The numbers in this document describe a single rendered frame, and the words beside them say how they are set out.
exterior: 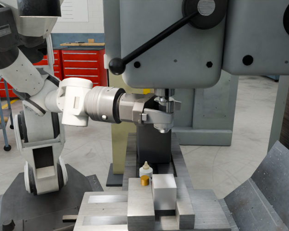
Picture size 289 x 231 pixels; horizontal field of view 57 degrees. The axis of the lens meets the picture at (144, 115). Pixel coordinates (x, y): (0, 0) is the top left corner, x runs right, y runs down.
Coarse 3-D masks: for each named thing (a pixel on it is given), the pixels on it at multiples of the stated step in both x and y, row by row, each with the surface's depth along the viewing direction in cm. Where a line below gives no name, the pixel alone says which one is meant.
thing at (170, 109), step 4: (156, 108) 59; (160, 108) 58; (164, 108) 58; (168, 108) 58; (172, 108) 59; (168, 112) 59; (172, 112) 60; (172, 116) 60; (172, 120) 60; (156, 124) 60; (160, 124) 60; (164, 124) 59; (168, 124) 60; (172, 124) 60; (156, 128) 60; (160, 128) 60; (164, 128) 60; (168, 128) 60
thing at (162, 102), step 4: (156, 100) 59; (160, 100) 58; (164, 100) 58; (168, 100) 58; (172, 100) 59; (156, 104) 59; (160, 104) 58; (164, 104) 58; (168, 104) 58; (172, 104) 59
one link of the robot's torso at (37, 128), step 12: (48, 36) 107; (48, 48) 106; (48, 60) 109; (48, 72) 106; (24, 108) 106; (24, 120) 108; (36, 120) 109; (48, 120) 111; (24, 132) 108; (36, 132) 110; (48, 132) 112
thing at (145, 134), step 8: (136, 128) 117; (144, 128) 95; (152, 128) 95; (144, 136) 96; (152, 136) 96; (160, 136) 96; (168, 136) 97; (144, 144) 97; (152, 144) 97; (160, 144) 97; (168, 144) 98; (144, 152) 98; (152, 152) 98; (160, 152) 98; (168, 152) 99; (144, 160) 99; (152, 160) 99; (160, 160) 100; (168, 160) 100
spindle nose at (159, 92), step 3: (156, 90) 58; (159, 90) 57; (162, 90) 57; (171, 90) 57; (174, 90) 58; (156, 93) 58; (159, 93) 57; (162, 93) 57; (171, 93) 57; (174, 93) 58; (162, 96) 57
